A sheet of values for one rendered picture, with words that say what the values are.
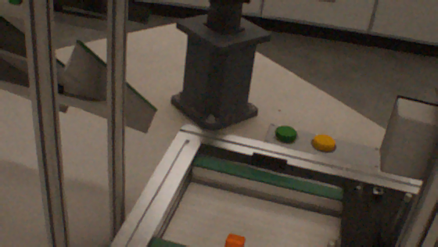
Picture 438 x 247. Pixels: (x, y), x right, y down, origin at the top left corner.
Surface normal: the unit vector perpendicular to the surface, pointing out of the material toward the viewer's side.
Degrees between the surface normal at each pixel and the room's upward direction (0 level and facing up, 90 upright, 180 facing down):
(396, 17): 90
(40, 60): 90
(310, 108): 0
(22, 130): 0
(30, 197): 0
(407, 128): 90
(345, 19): 90
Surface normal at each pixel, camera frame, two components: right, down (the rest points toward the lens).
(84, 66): 0.91, 0.31
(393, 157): -0.25, 0.51
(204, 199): 0.11, -0.83
